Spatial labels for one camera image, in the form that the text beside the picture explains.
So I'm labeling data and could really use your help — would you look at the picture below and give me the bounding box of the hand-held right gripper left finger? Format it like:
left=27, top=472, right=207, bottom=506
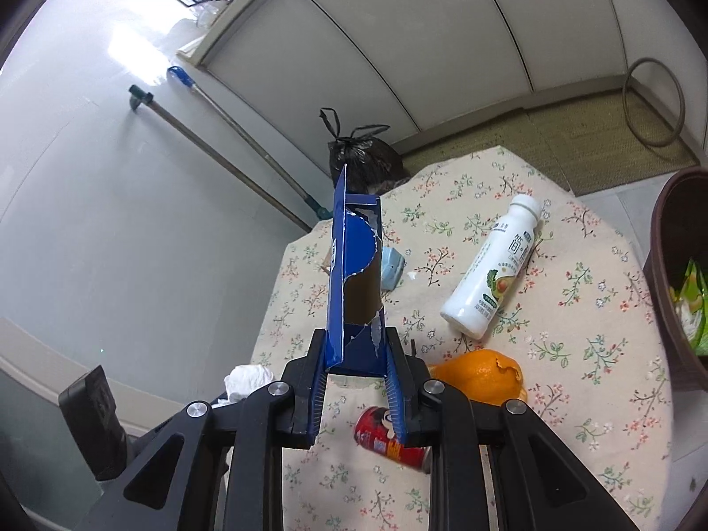
left=77, top=327, right=333, bottom=531

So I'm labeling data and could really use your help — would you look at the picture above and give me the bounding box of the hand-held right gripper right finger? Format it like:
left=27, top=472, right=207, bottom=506
left=381, top=327, right=643, bottom=531

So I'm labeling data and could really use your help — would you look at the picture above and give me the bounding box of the blue carton box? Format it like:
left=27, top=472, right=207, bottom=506
left=323, top=165, right=395, bottom=380

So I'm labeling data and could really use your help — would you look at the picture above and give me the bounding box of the brown bin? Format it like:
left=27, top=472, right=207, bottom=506
left=642, top=166, right=708, bottom=393

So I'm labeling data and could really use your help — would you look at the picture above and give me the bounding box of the white tissue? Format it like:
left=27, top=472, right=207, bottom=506
left=213, top=364, right=277, bottom=407
left=666, top=285, right=703, bottom=338

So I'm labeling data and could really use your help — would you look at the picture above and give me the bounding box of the green snack packet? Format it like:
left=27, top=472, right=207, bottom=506
left=666, top=257, right=708, bottom=358

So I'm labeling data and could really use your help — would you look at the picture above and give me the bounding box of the red can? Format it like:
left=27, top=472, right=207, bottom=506
left=354, top=405, right=431, bottom=473

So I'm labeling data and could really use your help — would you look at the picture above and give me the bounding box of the orange peel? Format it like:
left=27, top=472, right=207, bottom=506
left=428, top=347, right=529, bottom=404

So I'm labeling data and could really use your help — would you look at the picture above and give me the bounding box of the blue and brown packet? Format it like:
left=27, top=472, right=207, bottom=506
left=321, top=247, right=407, bottom=292

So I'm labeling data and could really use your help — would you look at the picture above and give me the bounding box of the white yogurt bottle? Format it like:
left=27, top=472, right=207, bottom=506
left=441, top=193, right=543, bottom=341

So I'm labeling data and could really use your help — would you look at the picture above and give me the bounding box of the floral tablecloth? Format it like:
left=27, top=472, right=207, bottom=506
left=251, top=144, right=673, bottom=531

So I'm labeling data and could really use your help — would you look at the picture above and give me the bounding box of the black garbage bag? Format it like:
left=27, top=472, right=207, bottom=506
left=318, top=108, right=407, bottom=192

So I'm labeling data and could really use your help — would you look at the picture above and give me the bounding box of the woven floor mat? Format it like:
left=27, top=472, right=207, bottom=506
left=395, top=88, right=700, bottom=197

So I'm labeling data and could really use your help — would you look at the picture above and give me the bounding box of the white kitchen cabinet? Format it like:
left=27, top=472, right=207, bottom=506
left=177, top=0, right=708, bottom=150

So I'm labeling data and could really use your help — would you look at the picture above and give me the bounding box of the mop with teal handle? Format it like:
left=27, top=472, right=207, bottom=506
left=128, top=84, right=316, bottom=233

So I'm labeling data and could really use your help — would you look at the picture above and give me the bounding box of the mop with blue handle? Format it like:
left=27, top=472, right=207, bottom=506
left=166, top=65, right=333, bottom=221

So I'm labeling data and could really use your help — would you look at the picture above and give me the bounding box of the brown hose ring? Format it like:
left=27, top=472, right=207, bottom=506
left=622, top=57, right=687, bottom=148

